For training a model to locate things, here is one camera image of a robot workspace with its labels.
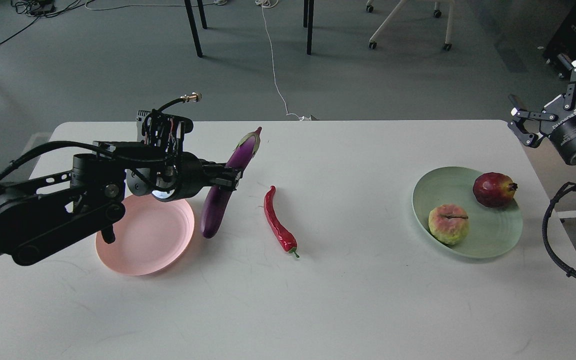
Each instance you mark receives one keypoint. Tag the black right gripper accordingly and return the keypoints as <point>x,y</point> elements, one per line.
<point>558,118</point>

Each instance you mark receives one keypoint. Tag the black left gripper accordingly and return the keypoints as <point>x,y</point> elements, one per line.
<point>193,174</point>

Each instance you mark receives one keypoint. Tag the green pink custard apple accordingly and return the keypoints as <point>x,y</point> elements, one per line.
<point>449,223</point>

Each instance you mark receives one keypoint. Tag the red pomegranate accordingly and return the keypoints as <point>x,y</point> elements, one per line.
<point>494,190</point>

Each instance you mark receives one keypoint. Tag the white rolling chair base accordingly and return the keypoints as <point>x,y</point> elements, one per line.
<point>394,20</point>

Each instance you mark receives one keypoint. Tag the red chili pepper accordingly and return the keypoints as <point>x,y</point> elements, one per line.
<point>285,238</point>

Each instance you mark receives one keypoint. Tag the pink plate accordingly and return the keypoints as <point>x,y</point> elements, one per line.
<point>151,236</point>

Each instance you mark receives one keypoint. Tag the light green plate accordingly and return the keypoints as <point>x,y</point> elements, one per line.
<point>493,232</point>

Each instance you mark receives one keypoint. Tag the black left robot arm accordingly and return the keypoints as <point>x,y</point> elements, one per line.
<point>41,216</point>

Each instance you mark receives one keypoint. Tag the purple eggplant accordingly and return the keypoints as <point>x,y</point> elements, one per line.
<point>215,204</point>

